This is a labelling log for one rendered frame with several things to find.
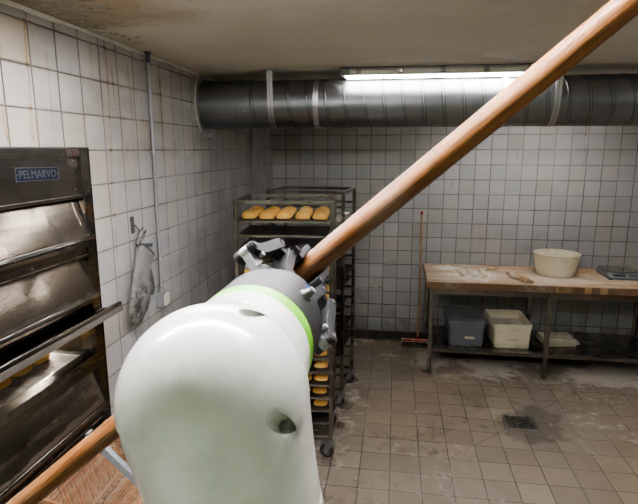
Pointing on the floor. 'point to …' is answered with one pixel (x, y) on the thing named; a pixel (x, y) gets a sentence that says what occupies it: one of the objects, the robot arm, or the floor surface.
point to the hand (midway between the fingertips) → (306, 269)
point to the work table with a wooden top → (614, 289)
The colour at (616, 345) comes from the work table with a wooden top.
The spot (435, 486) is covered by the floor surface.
